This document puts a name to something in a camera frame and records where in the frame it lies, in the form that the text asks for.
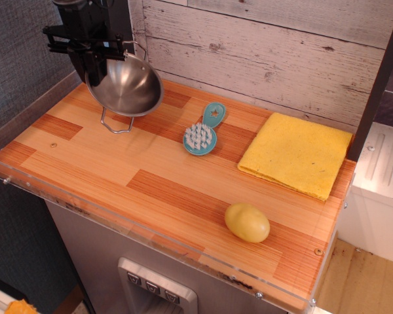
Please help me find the yellow folded cloth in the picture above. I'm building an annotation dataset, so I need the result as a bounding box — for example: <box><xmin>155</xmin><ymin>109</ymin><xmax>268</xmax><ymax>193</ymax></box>
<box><xmin>238</xmin><ymin>113</ymin><xmax>352</xmax><ymax>201</ymax></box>

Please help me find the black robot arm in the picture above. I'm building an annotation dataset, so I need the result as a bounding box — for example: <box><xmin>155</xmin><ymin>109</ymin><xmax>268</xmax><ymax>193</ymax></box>
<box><xmin>43</xmin><ymin>0</ymin><xmax>126</xmax><ymax>86</ymax></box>

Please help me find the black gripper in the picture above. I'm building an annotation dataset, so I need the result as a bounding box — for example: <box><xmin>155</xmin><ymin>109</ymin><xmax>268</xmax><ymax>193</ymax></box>
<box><xmin>43</xmin><ymin>0</ymin><xmax>124</xmax><ymax>86</ymax></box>

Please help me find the steel colander bowl with handles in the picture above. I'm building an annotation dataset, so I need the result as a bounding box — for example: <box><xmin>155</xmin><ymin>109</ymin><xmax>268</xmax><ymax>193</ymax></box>
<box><xmin>84</xmin><ymin>41</ymin><xmax>164</xmax><ymax>134</ymax></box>

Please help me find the white toy appliance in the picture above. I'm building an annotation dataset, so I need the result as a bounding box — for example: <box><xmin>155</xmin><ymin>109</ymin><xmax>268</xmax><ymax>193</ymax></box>
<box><xmin>337</xmin><ymin>123</ymin><xmax>393</xmax><ymax>261</ymax></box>

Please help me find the dark vertical post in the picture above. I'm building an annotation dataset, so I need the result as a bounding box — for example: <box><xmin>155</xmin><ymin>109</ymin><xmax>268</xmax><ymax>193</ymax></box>
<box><xmin>348</xmin><ymin>0</ymin><xmax>393</xmax><ymax>162</ymax></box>

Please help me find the grey toy fridge cabinet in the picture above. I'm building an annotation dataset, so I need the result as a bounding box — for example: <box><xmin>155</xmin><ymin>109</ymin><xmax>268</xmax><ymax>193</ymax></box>
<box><xmin>46</xmin><ymin>201</ymin><xmax>284</xmax><ymax>313</ymax></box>

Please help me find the clear acrylic table guard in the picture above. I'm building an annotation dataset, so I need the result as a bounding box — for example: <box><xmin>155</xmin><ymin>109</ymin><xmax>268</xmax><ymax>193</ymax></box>
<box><xmin>0</xmin><ymin>81</ymin><xmax>354</xmax><ymax>313</ymax></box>

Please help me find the silver dispenser button panel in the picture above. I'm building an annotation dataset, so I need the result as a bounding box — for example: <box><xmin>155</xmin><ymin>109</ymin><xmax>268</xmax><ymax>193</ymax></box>
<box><xmin>118</xmin><ymin>257</ymin><xmax>198</xmax><ymax>313</ymax></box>

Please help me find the yellow black object at corner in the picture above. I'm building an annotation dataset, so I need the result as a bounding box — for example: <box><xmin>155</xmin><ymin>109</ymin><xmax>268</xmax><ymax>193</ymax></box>
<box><xmin>4</xmin><ymin>300</ymin><xmax>38</xmax><ymax>314</ymax></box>

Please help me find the yellow potato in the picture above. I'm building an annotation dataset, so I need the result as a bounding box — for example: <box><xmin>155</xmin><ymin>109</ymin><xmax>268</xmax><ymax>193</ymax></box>
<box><xmin>225</xmin><ymin>203</ymin><xmax>271</xmax><ymax>243</ymax></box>

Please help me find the blue brush with white bristles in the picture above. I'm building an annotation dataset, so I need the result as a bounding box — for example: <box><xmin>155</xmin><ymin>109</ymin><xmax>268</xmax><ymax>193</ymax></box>
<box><xmin>183</xmin><ymin>102</ymin><xmax>226</xmax><ymax>156</ymax></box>

